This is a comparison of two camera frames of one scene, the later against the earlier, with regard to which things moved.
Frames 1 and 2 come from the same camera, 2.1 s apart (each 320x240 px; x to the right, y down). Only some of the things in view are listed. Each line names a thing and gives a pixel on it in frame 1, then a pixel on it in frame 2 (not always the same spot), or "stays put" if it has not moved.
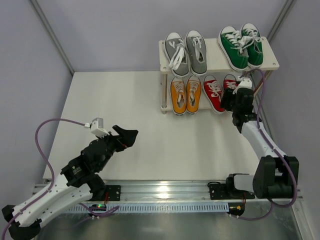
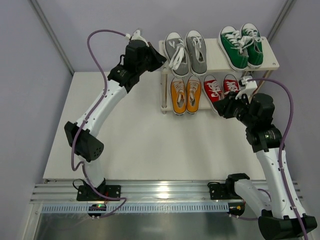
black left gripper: x=114 y=141 → x=155 y=58
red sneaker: x=214 y=93 stays put
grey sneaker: x=197 y=49 stays put
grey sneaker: x=177 y=51 stays put
